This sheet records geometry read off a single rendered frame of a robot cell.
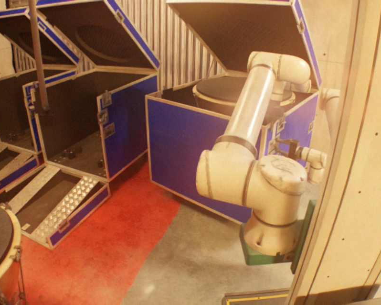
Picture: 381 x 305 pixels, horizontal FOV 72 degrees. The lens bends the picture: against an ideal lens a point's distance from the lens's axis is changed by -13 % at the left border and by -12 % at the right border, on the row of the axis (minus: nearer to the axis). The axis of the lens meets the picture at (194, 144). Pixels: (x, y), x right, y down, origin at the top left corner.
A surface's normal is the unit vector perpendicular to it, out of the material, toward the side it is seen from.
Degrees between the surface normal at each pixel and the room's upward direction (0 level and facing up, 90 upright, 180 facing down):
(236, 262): 0
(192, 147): 90
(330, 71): 90
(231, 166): 33
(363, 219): 90
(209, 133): 90
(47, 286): 0
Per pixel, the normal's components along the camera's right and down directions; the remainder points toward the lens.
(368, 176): 0.04, 0.43
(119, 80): -0.39, 0.40
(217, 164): -0.21, -0.55
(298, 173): 0.19, -0.82
